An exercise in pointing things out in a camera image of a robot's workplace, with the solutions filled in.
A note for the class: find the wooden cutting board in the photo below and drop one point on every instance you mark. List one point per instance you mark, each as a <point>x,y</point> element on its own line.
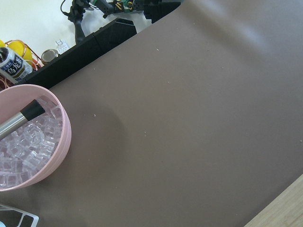
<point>286,210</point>

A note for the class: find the dark drink bottle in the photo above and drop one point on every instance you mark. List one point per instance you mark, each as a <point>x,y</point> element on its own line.
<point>12,66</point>

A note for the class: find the yellow lemons in basket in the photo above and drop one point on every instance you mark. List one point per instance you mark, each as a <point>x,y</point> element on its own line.
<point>20,48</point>

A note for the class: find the small metal tin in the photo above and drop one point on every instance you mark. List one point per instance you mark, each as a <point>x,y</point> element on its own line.
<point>49,55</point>

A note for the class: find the white dish rack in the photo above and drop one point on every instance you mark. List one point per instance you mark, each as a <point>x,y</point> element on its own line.
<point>13,217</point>

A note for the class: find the pink bowl with ice cubes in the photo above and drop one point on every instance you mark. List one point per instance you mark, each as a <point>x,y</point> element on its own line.
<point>36,149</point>

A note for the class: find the steel black-tipped tool handle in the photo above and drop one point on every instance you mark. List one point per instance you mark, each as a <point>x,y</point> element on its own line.
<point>28,113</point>

